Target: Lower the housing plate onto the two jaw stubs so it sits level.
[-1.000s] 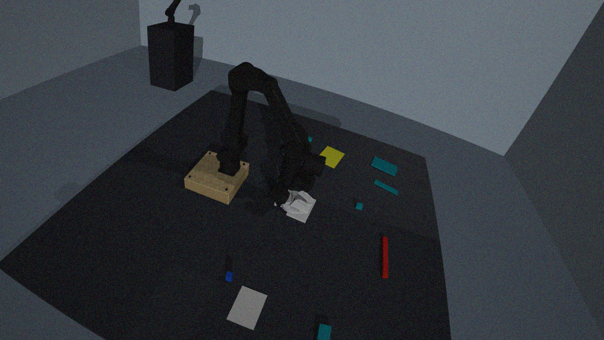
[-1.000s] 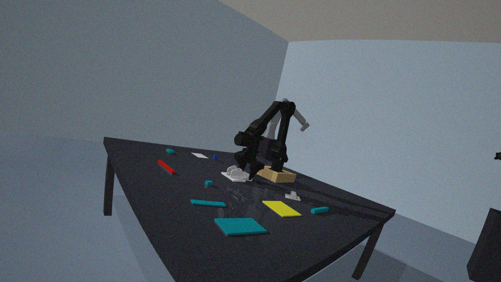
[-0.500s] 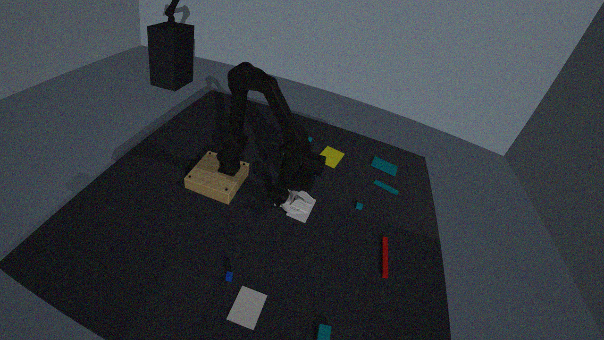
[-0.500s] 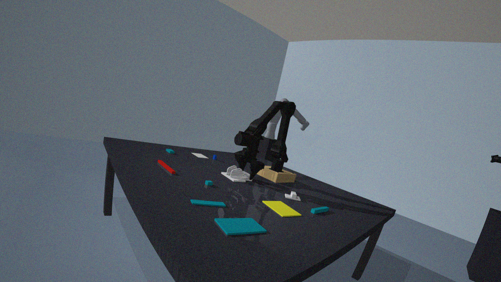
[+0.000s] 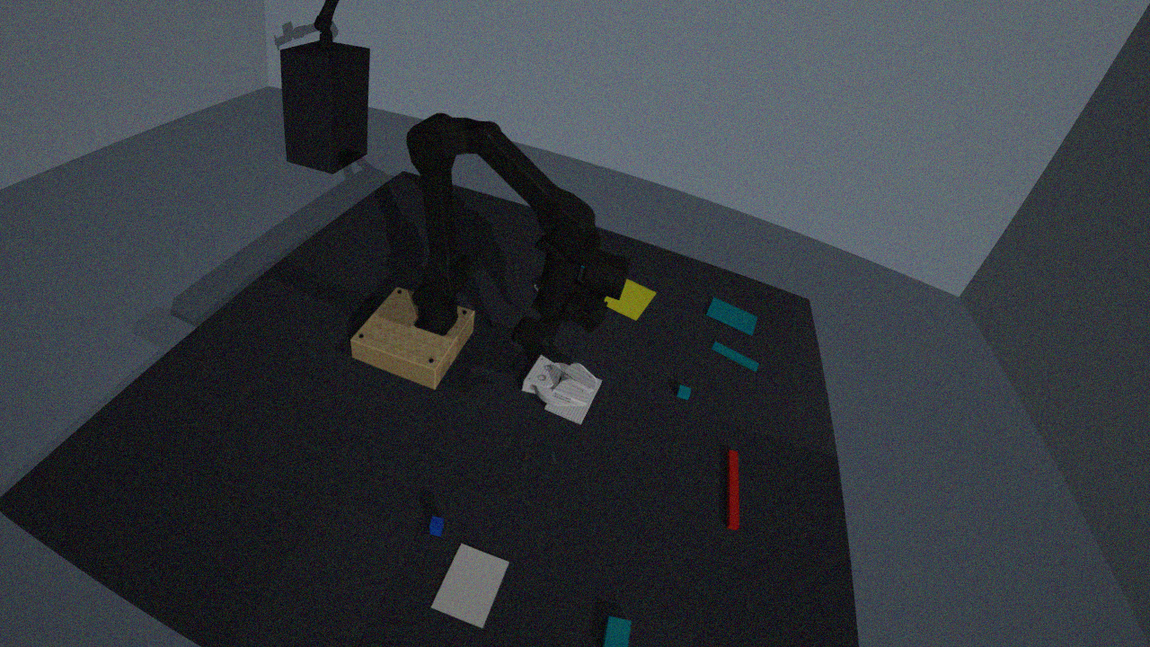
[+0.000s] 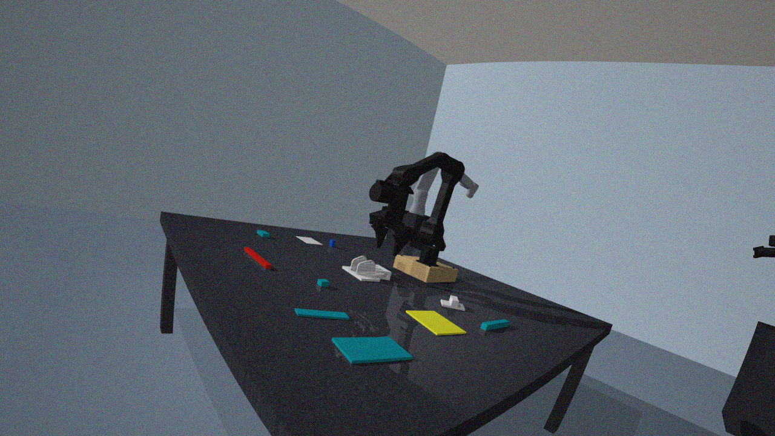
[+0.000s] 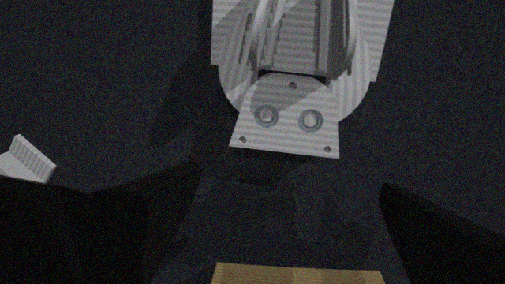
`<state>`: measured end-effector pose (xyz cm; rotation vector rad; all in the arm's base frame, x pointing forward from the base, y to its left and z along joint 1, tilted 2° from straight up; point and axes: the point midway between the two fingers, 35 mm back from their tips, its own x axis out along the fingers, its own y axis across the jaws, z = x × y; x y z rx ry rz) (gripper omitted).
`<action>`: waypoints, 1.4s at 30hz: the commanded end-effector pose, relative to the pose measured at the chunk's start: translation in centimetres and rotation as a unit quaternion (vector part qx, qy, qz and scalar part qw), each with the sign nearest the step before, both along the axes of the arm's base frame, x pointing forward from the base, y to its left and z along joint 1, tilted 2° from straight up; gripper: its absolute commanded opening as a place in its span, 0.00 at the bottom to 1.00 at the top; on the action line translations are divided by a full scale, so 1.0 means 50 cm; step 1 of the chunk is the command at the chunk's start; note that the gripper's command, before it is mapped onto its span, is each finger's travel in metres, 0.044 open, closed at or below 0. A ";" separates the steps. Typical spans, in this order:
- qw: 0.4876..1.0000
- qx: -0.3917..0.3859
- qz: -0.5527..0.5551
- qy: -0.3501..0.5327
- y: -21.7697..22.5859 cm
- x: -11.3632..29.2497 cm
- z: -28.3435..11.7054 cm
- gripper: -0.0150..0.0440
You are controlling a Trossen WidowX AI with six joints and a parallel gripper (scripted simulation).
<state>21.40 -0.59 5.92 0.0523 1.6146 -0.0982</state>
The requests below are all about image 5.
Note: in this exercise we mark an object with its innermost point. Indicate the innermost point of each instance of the dark red flat bar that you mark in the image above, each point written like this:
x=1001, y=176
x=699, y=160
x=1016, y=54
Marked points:
x=733, y=490

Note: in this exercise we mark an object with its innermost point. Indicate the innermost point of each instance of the teal flat plate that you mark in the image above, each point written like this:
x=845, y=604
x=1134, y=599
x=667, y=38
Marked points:
x=732, y=316

